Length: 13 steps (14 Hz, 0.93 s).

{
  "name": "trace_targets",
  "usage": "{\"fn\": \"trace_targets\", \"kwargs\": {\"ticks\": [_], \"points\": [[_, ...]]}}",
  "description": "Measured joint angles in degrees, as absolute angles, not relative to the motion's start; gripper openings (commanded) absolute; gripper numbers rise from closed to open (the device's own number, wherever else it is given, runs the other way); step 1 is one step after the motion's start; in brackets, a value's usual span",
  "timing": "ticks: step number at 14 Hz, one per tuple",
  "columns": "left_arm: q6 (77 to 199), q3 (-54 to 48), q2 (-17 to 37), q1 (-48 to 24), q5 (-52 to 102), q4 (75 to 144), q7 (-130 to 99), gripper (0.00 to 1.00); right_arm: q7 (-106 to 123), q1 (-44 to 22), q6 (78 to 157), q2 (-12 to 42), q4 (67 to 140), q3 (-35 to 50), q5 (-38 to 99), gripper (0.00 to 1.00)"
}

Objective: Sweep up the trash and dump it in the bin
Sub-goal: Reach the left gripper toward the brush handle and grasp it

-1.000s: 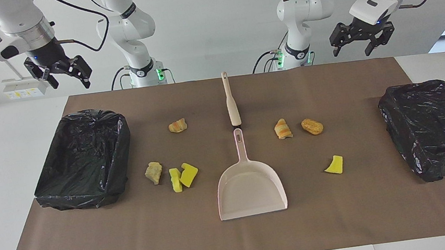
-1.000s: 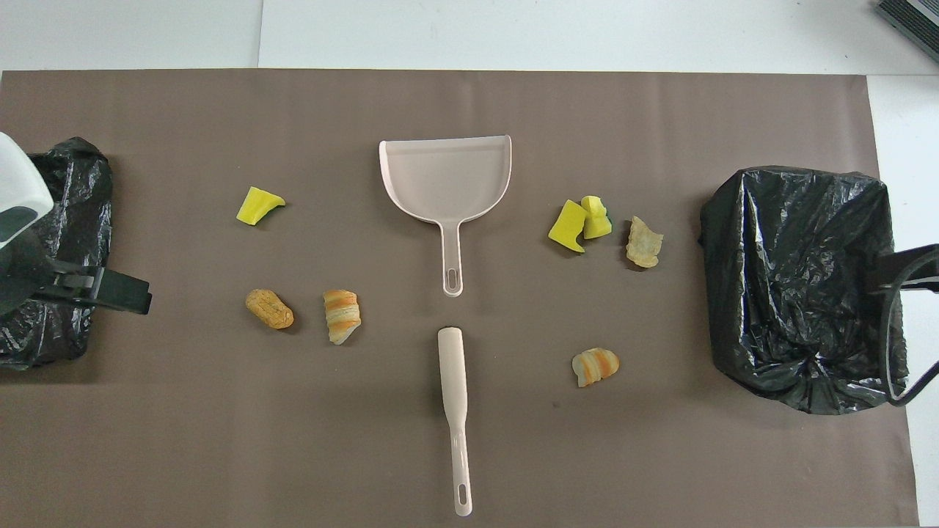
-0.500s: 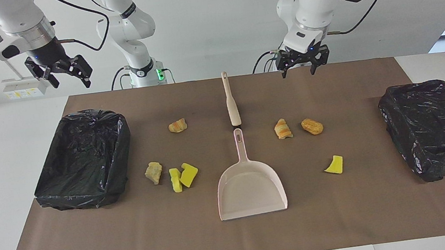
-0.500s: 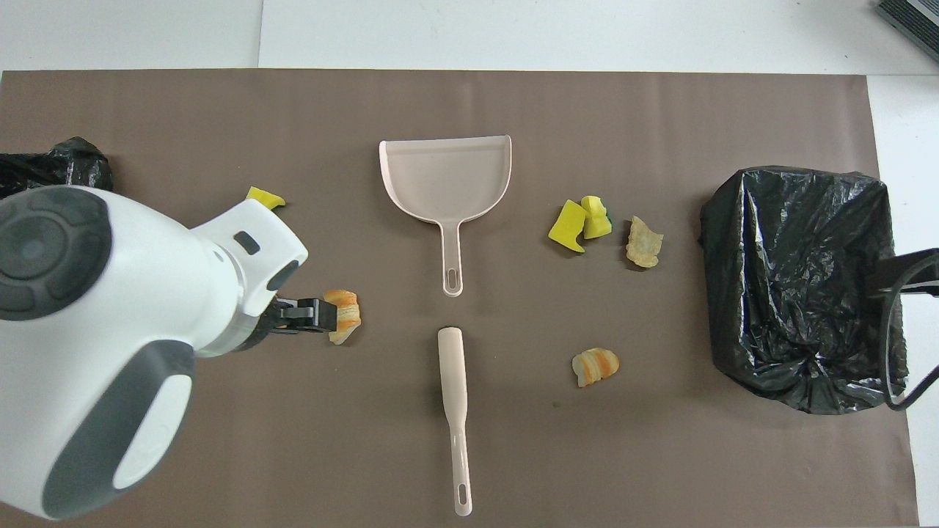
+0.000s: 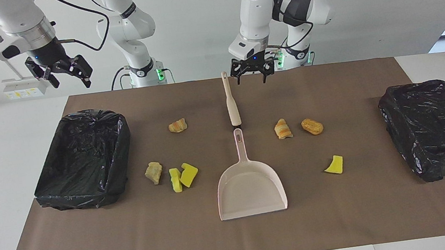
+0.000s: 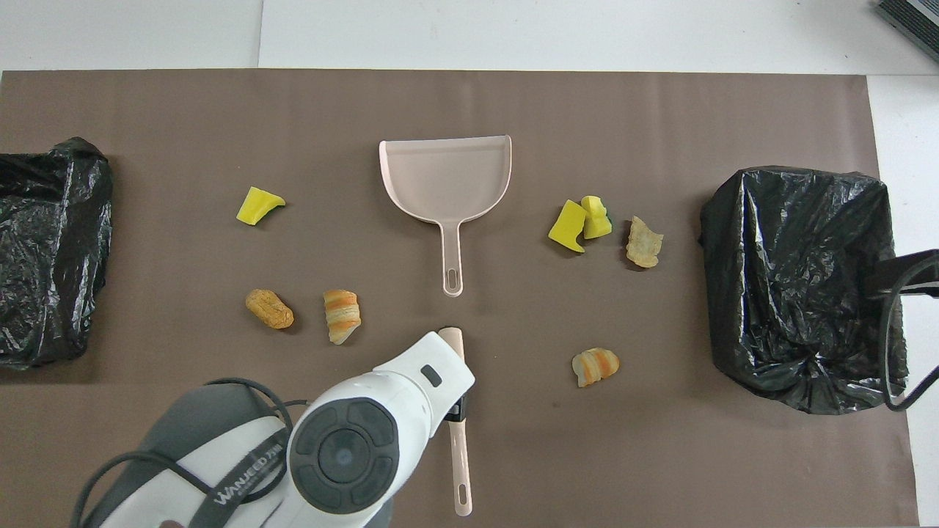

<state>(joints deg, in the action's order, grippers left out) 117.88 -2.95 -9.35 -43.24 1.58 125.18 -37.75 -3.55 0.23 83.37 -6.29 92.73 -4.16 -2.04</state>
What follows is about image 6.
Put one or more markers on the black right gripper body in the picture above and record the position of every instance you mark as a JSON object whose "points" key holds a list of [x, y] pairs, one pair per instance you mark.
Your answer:
{"points": [[910, 275]]}

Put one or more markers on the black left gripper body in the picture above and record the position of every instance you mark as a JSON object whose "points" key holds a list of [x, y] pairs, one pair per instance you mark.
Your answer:
{"points": [[458, 408]]}

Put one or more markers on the orange striped croissant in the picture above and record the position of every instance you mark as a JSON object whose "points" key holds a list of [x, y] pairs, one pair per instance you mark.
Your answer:
{"points": [[342, 315], [596, 365]]}

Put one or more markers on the yellow sponge chunk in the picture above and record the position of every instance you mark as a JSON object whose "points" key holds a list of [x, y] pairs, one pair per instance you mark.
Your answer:
{"points": [[567, 227]]}

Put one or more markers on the brown bread roll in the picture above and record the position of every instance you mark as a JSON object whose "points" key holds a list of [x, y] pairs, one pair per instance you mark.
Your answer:
{"points": [[269, 309]]}

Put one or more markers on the pink plastic dustpan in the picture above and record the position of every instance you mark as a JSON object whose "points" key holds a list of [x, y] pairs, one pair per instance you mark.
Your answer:
{"points": [[447, 180]]}

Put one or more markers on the small yellow green sponge piece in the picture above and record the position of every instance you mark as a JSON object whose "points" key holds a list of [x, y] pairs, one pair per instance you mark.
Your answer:
{"points": [[598, 224]]}

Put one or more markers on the yellow green sponge wedge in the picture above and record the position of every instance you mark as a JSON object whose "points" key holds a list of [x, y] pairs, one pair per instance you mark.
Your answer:
{"points": [[257, 207]]}

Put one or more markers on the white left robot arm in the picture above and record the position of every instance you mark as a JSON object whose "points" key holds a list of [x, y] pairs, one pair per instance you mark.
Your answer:
{"points": [[345, 455]]}

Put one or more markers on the bin lined with black bag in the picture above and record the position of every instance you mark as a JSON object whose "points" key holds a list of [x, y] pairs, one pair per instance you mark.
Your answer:
{"points": [[59, 220], [792, 257]]}

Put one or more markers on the brown paper table mat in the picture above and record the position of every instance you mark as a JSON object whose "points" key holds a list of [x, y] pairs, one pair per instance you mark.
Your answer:
{"points": [[660, 455]]}

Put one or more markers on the dark grey ribbed device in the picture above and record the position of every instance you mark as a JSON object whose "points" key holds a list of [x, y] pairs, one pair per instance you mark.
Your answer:
{"points": [[917, 18]]}

